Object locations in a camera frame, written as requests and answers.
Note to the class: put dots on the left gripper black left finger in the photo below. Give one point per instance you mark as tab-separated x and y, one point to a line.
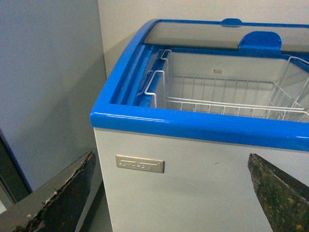
57	205

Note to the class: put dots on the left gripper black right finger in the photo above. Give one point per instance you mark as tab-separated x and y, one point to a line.
283	198

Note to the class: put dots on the sliding glass freezer lid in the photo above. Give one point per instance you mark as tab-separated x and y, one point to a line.
217	36

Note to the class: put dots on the white chest freezer blue rim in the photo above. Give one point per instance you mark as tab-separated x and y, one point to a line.
181	171

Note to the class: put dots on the rear sliding glass lid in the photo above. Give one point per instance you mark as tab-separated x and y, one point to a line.
233	22

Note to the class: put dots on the white wire freezer basket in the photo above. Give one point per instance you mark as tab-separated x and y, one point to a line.
207	83

